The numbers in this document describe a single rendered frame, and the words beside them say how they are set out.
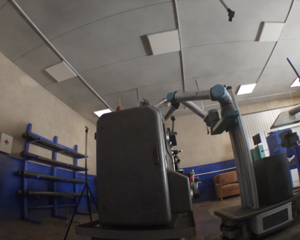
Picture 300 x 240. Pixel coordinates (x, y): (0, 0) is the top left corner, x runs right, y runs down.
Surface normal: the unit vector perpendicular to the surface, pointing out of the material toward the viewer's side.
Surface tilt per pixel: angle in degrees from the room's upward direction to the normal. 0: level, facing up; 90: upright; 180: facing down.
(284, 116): 82
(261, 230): 90
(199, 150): 90
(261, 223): 90
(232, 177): 95
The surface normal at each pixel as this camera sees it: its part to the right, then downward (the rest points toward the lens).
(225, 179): -0.29, -0.28
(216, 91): -0.56, -0.25
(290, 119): -0.22, -0.49
